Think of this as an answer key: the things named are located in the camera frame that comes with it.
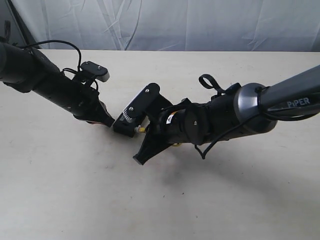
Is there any small black electronic box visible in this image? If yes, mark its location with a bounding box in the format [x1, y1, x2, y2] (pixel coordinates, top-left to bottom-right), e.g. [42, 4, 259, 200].
[112, 115, 138, 138]

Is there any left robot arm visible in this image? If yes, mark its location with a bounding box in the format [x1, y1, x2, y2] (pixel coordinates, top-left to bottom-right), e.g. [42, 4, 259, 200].
[0, 43, 115, 127]

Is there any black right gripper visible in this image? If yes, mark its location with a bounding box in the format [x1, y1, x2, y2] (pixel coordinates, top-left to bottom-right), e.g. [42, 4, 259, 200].
[133, 109, 185, 166]

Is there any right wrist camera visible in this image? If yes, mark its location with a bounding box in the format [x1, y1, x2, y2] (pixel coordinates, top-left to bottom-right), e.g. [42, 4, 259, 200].
[122, 82, 173, 123]

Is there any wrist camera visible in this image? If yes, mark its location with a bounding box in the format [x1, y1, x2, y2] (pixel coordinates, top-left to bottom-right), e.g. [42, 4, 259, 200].
[122, 82, 173, 123]
[80, 61, 110, 83]

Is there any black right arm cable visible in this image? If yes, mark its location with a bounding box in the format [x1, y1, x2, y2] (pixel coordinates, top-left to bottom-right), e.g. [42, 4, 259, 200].
[193, 109, 320, 161]

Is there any black stand pole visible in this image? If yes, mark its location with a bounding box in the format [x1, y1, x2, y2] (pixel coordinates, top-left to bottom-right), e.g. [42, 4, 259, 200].
[5, 0, 37, 45]

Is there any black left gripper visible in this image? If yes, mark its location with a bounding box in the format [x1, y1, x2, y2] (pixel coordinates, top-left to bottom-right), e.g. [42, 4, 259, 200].
[72, 86, 115, 128]

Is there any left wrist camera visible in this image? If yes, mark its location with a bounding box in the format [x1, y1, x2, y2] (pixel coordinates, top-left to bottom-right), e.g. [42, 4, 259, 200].
[80, 61, 110, 83]

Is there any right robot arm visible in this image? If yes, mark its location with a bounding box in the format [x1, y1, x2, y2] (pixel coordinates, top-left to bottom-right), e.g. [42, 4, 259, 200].
[134, 74, 320, 165]

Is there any white backdrop curtain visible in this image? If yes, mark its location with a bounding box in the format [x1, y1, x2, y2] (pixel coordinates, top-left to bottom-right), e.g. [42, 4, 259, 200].
[13, 0, 320, 52]

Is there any yellow ethernet cable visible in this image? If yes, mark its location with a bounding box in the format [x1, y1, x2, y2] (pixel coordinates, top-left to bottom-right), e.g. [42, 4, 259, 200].
[134, 126, 182, 148]

